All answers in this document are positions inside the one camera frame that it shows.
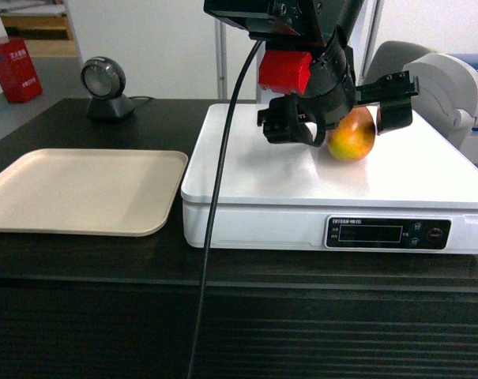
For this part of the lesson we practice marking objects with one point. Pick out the black barcode scanner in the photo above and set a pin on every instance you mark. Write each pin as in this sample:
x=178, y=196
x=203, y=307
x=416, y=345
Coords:
x=105, y=81

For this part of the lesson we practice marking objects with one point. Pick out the grey office chair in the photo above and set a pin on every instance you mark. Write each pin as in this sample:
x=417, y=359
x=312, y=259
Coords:
x=391, y=56

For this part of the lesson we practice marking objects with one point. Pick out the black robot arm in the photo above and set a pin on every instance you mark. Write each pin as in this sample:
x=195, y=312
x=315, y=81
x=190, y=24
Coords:
x=289, y=24

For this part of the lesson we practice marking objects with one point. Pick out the red gripper mount block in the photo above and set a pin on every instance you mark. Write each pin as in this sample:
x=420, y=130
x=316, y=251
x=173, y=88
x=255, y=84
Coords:
x=285, y=72

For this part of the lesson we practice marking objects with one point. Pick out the red fire extinguisher box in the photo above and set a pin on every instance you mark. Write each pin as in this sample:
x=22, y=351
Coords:
x=18, y=77

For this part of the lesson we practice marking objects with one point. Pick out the white vertical pole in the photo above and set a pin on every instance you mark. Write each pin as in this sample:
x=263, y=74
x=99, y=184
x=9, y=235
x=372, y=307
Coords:
x=221, y=60

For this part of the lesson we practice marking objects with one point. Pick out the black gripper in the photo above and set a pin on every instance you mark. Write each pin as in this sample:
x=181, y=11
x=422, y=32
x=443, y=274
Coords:
x=330, y=96

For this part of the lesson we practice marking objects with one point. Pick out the white checkout scale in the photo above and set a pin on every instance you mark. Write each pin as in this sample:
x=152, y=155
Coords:
x=414, y=193

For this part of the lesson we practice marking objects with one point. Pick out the white label printer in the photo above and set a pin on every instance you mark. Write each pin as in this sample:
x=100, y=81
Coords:
x=448, y=97

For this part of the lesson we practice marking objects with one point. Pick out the beige plastic tray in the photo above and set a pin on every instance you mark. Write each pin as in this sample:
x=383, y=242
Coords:
x=90, y=191

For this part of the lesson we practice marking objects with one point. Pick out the red yellow mango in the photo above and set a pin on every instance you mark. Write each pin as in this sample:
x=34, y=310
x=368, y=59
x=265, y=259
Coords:
x=354, y=137

